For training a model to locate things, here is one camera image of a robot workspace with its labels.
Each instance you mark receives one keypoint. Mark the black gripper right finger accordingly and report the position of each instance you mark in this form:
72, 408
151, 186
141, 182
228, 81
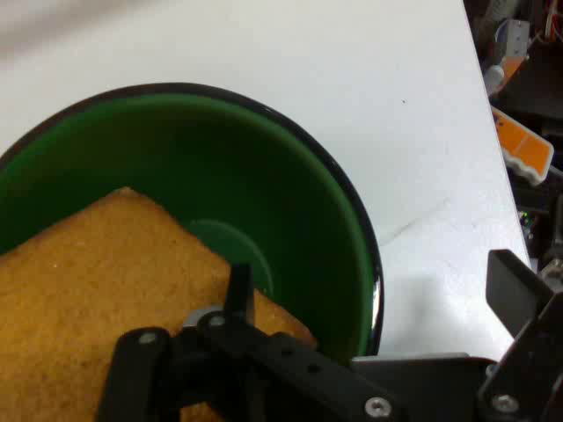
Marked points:
528, 351

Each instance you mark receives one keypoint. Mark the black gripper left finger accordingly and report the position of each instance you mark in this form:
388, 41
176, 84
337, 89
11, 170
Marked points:
246, 373

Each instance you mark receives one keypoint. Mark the brown bread slice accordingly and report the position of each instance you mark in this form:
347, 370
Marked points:
88, 285

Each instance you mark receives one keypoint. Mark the green enamel bowl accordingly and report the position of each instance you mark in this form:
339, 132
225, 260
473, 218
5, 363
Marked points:
264, 176

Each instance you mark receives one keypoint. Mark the orange card with white edge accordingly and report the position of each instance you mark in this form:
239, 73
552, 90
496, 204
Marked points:
525, 147

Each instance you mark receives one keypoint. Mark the white and orange device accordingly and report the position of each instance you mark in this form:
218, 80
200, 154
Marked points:
510, 57

